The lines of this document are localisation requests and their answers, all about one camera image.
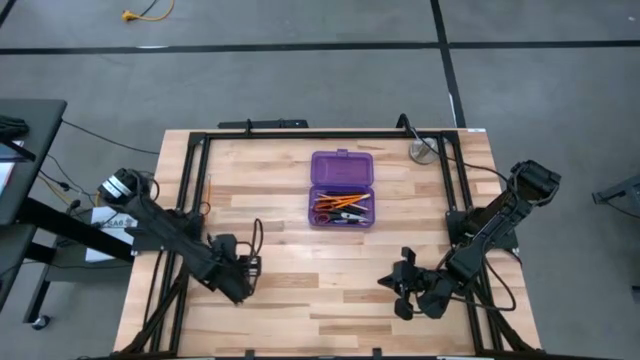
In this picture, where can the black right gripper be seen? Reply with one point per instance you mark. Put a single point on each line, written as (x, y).
(432, 282)

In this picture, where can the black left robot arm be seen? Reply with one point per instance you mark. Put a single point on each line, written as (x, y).
(165, 230)

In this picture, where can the black bar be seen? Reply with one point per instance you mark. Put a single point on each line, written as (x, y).
(265, 123)

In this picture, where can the grey stand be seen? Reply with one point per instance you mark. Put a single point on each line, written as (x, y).
(625, 192)

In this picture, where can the white tape strip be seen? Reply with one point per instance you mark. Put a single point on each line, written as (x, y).
(477, 130)

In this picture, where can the black curved bracket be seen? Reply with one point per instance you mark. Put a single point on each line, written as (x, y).
(401, 120)

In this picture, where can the black table frame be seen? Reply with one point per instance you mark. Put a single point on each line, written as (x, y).
(325, 135)

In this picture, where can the red and black scissors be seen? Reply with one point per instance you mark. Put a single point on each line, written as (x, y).
(322, 218)

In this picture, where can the white printed paper sheet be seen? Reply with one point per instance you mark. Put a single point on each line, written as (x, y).
(102, 215)

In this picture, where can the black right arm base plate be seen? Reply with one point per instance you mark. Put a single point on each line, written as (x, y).
(457, 222)

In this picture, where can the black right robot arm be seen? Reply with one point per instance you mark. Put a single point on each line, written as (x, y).
(490, 225)

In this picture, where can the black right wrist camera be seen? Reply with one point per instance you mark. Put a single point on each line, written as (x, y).
(431, 307)

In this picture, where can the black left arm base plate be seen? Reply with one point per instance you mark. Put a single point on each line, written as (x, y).
(145, 242)

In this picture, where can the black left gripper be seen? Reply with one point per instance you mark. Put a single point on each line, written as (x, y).
(225, 272)

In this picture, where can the matte black pen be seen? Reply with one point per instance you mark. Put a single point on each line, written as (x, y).
(342, 192)

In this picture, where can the black item on desk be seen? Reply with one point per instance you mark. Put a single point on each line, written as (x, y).
(12, 126)

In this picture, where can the black pen with silver tip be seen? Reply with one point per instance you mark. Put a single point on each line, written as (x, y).
(350, 212)

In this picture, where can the black side desk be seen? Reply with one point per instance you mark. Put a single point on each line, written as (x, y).
(30, 150)

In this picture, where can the purple plastic pencil box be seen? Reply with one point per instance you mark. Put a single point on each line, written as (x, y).
(342, 167)

